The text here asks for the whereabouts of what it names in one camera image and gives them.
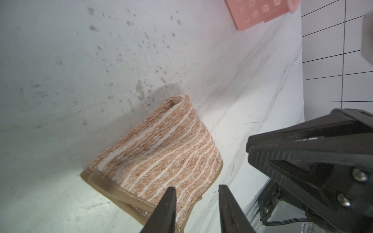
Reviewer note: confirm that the pink plastic basket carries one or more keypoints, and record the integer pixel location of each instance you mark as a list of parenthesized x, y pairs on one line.
[(248, 13)]

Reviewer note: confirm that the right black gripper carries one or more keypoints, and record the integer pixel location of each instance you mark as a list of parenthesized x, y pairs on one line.
[(325, 163)]

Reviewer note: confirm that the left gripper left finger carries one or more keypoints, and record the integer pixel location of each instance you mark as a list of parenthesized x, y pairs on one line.
[(163, 218)]

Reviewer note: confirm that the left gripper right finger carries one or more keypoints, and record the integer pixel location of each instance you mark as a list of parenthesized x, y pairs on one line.
[(232, 218)]

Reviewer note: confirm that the orange striped square dishcloth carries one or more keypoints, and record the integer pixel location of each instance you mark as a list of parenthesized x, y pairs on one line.
[(171, 147)]

